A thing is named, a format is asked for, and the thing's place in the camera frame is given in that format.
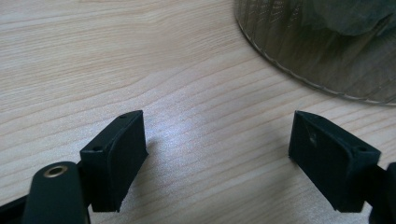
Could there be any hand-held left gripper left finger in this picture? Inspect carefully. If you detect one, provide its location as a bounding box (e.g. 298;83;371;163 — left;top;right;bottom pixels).
79;109;149;214

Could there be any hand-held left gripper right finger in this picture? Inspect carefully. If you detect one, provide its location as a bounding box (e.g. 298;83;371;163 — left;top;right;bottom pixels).
288;109;383;214

